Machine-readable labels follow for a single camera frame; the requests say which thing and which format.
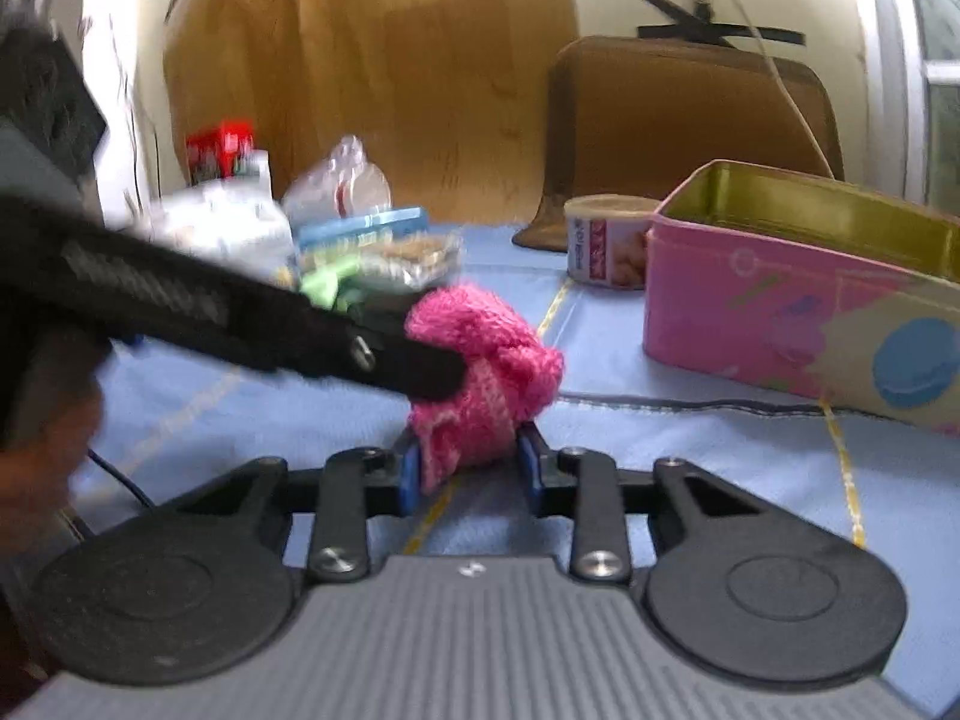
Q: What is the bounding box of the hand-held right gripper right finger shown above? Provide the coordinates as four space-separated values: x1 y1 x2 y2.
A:
516 424 852 586

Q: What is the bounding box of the white cable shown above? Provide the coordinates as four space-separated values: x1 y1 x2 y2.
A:
705 0 839 181

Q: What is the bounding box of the pink tin box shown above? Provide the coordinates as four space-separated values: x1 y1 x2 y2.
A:
641 159 960 440

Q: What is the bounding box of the white tissue pack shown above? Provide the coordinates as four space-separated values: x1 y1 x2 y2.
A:
146 178 297 290

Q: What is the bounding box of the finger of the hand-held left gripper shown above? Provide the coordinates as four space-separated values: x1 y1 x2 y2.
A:
277 294 470 403

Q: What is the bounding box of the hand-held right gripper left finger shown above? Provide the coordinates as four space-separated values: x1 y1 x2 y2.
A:
176 442 422 584

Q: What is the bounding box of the brown seat cushion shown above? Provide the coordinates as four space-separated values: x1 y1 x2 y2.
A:
512 35 845 254

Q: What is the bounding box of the light blue soft pack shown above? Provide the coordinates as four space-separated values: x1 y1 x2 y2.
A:
296 208 430 256

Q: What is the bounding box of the peanut can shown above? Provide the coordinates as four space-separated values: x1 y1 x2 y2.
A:
564 193 661 291

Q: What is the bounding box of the frosted glass door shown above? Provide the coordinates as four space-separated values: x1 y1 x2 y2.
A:
866 0 960 218

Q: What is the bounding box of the green packet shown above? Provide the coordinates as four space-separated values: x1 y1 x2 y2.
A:
300 259 368 312

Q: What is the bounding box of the red snack packet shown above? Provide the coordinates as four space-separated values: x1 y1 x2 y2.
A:
186 118 256 185

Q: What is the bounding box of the person's left hand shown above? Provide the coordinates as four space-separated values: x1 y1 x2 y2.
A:
0 382 106 563

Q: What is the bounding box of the clear snack packet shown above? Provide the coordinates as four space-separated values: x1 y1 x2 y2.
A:
352 231 464 293

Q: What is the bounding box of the black cable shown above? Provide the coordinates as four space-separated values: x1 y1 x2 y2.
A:
86 448 155 507

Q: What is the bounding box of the blue checked cloth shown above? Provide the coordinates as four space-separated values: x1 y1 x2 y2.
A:
67 221 960 720

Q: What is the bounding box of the plastic bag with cup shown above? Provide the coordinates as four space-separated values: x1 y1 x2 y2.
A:
281 135 395 230

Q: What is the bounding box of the wooden panel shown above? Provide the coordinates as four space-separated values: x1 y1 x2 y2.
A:
163 0 578 226

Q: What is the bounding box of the pink knitted cloth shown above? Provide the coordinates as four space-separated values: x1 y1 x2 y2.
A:
405 283 565 496

